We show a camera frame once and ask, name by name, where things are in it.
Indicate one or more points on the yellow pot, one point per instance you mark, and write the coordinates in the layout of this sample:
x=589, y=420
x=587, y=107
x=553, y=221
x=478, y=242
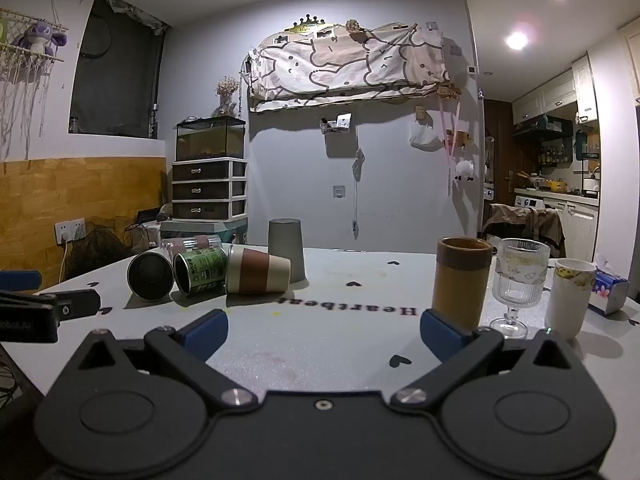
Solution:
x=556, y=186

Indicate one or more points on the white power outlet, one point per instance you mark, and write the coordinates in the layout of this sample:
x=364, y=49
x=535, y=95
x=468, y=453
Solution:
x=70, y=231

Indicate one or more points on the brown bamboo cup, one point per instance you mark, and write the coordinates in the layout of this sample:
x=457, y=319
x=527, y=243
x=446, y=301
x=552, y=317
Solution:
x=460, y=285

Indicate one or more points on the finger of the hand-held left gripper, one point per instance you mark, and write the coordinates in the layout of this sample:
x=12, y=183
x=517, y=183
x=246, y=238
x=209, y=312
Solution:
x=20, y=280
x=75, y=305

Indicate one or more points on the purple plush toy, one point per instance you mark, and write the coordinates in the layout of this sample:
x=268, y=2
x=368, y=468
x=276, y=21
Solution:
x=37, y=37

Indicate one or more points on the cream cup with brown band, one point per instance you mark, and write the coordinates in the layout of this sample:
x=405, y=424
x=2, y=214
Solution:
x=260, y=270

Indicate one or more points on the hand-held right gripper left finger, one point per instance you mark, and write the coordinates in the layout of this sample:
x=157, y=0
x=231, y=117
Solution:
x=207, y=332

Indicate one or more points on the dark range hood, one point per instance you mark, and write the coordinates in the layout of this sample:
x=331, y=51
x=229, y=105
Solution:
x=542, y=127

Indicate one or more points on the blue tissue box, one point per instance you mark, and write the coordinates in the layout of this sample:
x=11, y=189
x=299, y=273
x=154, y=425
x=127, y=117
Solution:
x=607, y=290

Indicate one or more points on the white drawer unit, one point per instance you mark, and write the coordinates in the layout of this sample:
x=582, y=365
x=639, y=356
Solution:
x=207, y=190

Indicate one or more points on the white hanging bag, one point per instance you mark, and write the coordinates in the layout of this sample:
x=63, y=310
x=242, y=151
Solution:
x=425, y=137

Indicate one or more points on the vase with dried flowers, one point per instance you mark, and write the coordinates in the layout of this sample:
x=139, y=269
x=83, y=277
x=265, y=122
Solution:
x=226, y=92

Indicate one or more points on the round ceiling light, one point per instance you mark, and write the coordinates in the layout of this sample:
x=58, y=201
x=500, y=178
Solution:
x=516, y=40

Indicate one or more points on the teal storage box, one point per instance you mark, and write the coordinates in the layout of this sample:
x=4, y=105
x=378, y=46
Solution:
x=210, y=230

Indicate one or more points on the white kitchen cabinets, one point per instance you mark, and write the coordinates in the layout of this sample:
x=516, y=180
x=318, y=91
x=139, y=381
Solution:
x=550, y=90

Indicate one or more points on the glass fish tank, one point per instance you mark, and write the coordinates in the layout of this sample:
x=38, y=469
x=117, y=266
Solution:
x=210, y=140

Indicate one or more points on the black mesh net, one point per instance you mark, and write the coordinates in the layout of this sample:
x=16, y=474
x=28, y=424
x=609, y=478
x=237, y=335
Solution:
x=95, y=252

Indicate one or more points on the gold crown decoration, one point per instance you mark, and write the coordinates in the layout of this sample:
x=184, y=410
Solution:
x=307, y=25

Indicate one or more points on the chair with brown cloth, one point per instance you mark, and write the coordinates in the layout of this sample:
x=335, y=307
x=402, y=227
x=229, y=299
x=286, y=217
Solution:
x=525, y=222

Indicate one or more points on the small wall socket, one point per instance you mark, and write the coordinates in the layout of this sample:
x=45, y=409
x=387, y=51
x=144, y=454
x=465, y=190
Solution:
x=339, y=191

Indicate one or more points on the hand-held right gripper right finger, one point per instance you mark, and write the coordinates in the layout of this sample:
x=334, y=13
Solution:
x=440, y=335

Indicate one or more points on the small wall shelf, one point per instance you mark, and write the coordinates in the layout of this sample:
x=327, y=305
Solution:
x=336, y=124

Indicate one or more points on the white hanging plush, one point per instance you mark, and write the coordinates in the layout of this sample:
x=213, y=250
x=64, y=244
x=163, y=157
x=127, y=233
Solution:
x=465, y=170

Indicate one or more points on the white ceramic mug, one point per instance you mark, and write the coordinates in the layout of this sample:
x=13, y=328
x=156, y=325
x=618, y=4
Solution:
x=567, y=300

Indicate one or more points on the printed wall cloth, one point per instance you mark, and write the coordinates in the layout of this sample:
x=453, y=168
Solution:
x=345, y=67

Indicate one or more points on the ribbed glass goblet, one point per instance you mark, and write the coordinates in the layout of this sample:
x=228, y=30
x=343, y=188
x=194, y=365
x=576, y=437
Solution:
x=519, y=280

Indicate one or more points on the green printed can cup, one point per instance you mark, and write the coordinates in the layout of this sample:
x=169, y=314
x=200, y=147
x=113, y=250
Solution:
x=202, y=270

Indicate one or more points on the brown wooden door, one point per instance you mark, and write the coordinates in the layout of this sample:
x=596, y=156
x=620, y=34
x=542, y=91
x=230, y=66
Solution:
x=497, y=160

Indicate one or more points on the dark metal cup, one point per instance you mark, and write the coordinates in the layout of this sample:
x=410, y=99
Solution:
x=147, y=276

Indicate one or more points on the white macrame wall hanger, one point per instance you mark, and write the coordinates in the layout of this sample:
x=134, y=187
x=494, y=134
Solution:
x=20, y=67

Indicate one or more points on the grey plastic cup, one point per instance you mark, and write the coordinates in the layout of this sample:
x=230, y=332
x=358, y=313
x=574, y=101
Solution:
x=286, y=247

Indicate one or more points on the white washing machine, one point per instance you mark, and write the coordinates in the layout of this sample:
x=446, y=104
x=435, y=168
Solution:
x=575, y=225

